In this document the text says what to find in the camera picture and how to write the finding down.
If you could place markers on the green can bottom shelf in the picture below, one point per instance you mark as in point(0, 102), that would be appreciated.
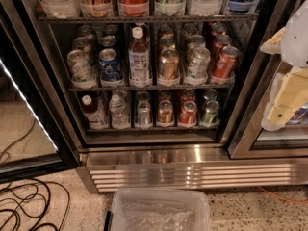
point(210, 113)

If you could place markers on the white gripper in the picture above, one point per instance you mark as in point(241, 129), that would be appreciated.
point(296, 38)

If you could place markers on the clear water bottle front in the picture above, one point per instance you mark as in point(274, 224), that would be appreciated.
point(119, 112)

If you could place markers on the white green can right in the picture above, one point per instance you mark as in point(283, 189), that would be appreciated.
point(197, 66)

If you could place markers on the red can middle shelf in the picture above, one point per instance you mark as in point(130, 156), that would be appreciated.
point(227, 60)

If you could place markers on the brown tea bottle shelf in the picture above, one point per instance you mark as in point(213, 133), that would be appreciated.
point(94, 112)
point(139, 59)

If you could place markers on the red can bottom shelf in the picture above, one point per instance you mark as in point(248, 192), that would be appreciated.
point(187, 117)

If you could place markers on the white green can left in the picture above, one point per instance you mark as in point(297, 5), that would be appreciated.
point(82, 73)

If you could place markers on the blue pepsi can middle shelf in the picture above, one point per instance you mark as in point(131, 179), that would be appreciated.
point(110, 68)

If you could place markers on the clear water bottle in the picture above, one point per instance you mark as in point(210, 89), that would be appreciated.
point(119, 112)
point(125, 95)

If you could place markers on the white green can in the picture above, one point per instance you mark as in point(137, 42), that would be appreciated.
point(197, 66)
point(82, 73)

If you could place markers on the steel fridge bottom grille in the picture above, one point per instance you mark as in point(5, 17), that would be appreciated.
point(194, 168)

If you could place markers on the open fridge glass door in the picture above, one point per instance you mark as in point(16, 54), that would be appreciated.
point(31, 142)

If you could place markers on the clear bottle top left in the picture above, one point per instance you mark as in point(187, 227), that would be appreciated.
point(61, 9)

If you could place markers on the silver can bottom shelf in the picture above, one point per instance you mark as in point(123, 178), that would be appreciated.
point(144, 116)

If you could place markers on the closed fridge right door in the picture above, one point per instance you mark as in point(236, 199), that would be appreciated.
point(247, 134)

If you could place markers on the gold can middle shelf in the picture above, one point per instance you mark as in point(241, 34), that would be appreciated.
point(168, 67)

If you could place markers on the wire shelf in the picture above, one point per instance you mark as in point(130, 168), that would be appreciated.
point(155, 87)
point(149, 19)

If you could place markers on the gold can bottom shelf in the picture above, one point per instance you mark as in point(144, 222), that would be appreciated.
point(165, 115)

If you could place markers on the upper wire shelf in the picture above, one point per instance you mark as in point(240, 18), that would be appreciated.
point(149, 19)

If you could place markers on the brown tea bottle bottom shelf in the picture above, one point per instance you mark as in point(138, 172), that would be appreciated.
point(94, 112)

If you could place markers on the clear bottle top right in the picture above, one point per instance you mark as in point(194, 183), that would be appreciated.
point(204, 7)

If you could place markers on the brown tea bottle middle shelf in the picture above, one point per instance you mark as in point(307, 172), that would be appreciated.
point(139, 59)

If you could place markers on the middle wire shelf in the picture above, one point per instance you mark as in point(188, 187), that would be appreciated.
point(155, 87)

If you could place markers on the clear plastic bin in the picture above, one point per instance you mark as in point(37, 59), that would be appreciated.
point(141, 209)

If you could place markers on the clear water bottle behind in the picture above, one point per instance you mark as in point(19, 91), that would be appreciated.
point(125, 95)

